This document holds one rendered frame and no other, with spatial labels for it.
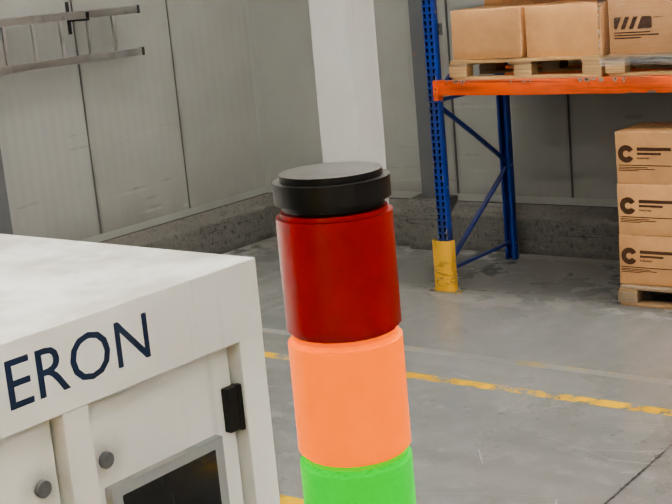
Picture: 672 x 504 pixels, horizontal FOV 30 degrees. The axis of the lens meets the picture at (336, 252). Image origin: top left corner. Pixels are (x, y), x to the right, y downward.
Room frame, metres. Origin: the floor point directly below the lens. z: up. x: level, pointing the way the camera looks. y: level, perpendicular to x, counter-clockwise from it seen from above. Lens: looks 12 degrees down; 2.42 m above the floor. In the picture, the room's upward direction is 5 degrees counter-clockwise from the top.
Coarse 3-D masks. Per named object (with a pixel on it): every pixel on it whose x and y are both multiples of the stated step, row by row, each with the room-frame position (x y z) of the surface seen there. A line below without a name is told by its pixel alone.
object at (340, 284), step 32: (288, 224) 0.50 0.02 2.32; (320, 224) 0.49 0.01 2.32; (352, 224) 0.49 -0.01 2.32; (384, 224) 0.50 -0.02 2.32; (288, 256) 0.50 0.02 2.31; (320, 256) 0.49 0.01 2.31; (352, 256) 0.49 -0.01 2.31; (384, 256) 0.50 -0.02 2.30; (288, 288) 0.51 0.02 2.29; (320, 288) 0.49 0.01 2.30; (352, 288) 0.49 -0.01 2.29; (384, 288) 0.50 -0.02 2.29; (288, 320) 0.51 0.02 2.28; (320, 320) 0.49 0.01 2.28; (352, 320) 0.49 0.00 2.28; (384, 320) 0.50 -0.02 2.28
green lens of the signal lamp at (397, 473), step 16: (304, 464) 0.51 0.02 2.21; (384, 464) 0.50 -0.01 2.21; (400, 464) 0.50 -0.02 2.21; (304, 480) 0.51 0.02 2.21; (320, 480) 0.50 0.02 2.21; (336, 480) 0.49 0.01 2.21; (352, 480) 0.49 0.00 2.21; (368, 480) 0.49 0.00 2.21; (384, 480) 0.50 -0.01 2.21; (400, 480) 0.50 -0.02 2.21; (304, 496) 0.51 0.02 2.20; (320, 496) 0.50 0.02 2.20; (336, 496) 0.49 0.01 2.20; (352, 496) 0.49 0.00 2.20; (368, 496) 0.49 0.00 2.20; (384, 496) 0.49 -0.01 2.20; (400, 496) 0.50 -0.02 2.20
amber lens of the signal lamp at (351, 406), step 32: (320, 352) 0.50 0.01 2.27; (352, 352) 0.49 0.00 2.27; (384, 352) 0.50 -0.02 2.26; (320, 384) 0.50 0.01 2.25; (352, 384) 0.49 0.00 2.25; (384, 384) 0.50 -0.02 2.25; (320, 416) 0.50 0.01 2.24; (352, 416) 0.49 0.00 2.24; (384, 416) 0.50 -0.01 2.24; (320, 448) 0.50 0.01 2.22; (352, 448) 0.49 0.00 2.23; (384, 448) 0.50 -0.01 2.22
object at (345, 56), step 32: (320, 0) 3.09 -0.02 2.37; (352, 0) 3.07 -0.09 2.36; (320, 32) 3.10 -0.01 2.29; (352, 32) 3.06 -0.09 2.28; (320, 64) 3.11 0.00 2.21; (352, 64) 3.05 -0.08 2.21; (320, 96) 3.11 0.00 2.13; (352, 96) 3.05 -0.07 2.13; (320, 128) 3.12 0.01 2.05; (352, 128) 3.05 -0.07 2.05; (352, 160) 3.06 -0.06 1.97; (384, 160) 3.13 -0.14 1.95
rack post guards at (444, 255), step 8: (432, 240) 9.24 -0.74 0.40; (440, 248) 9.19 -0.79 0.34; (448, 248) 9.15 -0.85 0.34; (440, 256) 9.19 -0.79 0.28; (448, 256) 9.15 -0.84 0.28; (440, 264) 9.19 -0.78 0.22; (448, 264) 9.15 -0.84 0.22; (440, 272) 9.20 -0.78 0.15; (448, 272) 9.16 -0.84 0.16; (456, 272) 9.19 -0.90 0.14; (440, 280) 9.20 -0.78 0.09; (448, 280) 9.16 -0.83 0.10; (456, 280) 9.19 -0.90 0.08; (432, 288) 9.27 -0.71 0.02; (440, 288) 9.20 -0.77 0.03; (448, 288) 9.16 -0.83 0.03; (456, 288) 9.18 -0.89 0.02
